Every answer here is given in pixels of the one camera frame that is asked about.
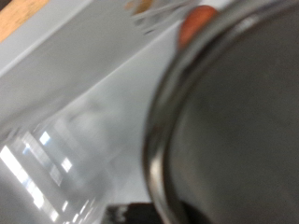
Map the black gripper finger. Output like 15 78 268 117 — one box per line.
105 202 158 224

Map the steel bowl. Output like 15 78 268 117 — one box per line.
141 0 299 224

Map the grey plastic crate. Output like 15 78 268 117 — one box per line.
0 0 225 224

